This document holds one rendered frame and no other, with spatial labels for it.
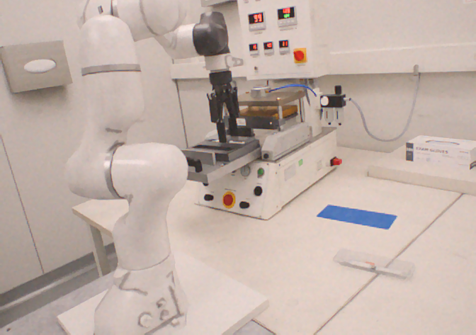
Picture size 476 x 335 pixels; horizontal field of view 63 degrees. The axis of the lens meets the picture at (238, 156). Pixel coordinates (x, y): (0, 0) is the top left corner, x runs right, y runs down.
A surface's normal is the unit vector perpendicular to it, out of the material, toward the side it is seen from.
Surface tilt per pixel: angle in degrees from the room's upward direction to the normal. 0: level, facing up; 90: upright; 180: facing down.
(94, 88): 81
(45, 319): 0
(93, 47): 72
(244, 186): 65
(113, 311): 40
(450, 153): 87
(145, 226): 100
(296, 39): 90
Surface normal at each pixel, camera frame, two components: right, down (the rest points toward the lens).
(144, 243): 0.32, 0.25
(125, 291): -0.29, -0.55
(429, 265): -0.12, -0.95
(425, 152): -0.76, 0.28
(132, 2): -0.14, 0.03
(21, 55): 0.68, 0.13
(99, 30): 0.16, -0.05
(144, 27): 0.02, 0.80
